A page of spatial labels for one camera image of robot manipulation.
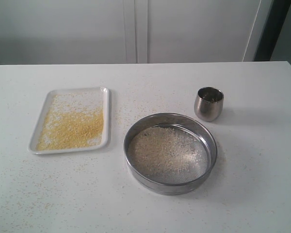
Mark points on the yellow white grain mix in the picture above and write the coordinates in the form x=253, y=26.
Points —
x=159, y=150

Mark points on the round stainless steel sieve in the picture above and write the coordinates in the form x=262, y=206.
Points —
x=172, y=183

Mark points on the stainless steel cup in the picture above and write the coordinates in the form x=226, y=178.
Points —
x=208, y=103

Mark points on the white square plastic tray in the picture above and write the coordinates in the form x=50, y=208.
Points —
x=45, y=108

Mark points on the yellow millet grains on tray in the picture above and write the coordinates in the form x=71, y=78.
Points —
x=74, y=120

